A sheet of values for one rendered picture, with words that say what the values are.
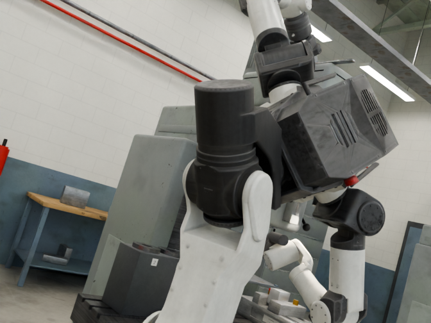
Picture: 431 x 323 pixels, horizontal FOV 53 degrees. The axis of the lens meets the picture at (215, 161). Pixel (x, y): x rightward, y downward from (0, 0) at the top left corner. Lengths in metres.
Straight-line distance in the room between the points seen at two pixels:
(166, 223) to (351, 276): 0.88
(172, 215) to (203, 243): 0.96
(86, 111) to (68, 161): 0.65
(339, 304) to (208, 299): 0.46
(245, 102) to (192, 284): 0.37
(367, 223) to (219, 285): 0.45
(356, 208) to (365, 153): 0.17
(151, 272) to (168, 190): 0.54
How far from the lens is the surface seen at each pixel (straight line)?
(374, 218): 1.17
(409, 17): 10.19
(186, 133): 2.07
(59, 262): 5.22
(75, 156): 5.68
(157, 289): 1.40
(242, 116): 0.80
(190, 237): 0.91
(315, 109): 0.96
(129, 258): 1.36
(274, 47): 1.24
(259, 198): 0.84
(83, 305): 1.42
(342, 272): 1.21
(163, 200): 1.83
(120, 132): 5.87
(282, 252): 1.41
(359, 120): 1.04
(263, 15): 1.27
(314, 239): 7.37
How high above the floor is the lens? 1.31
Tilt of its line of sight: 6 degrees up
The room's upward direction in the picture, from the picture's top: 17 degrees clockwise
